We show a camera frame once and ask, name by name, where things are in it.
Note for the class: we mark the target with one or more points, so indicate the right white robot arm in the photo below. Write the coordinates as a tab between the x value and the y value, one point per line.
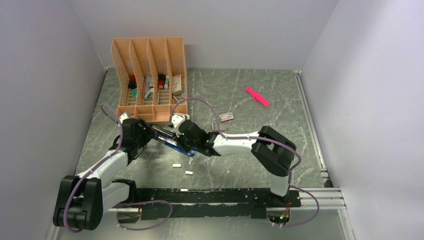
273	150

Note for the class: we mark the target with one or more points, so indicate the red black bottle right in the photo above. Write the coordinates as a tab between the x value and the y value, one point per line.
161	80

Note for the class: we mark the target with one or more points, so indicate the red black bottle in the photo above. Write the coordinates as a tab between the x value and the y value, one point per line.
161	80
132	84

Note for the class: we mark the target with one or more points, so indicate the red white staple box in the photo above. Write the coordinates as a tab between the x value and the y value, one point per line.
225	117

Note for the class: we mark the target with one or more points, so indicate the red black bottle left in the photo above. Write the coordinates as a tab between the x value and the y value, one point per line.
132	84

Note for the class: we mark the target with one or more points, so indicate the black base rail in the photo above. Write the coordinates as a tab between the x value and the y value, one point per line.
158	203

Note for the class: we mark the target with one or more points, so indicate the orange plastic desk organizer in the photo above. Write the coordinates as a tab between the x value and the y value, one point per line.
153	77

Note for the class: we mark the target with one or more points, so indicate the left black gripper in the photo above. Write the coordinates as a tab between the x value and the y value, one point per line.
148	133

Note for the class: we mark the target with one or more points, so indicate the white box in organizer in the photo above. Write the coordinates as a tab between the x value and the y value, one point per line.
177	85

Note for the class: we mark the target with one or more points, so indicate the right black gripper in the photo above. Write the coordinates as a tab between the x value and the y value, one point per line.
179	140

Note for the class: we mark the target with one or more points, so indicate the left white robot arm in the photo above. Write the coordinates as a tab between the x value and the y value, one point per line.
83	199

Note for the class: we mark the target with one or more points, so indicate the blue stapler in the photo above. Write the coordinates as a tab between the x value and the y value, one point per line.
171	143
163	132

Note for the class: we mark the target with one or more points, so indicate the pink plastic clip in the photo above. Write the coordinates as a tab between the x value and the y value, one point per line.
257	96

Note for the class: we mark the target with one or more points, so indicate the grey stapler in organizer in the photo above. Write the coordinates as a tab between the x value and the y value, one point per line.
149	87

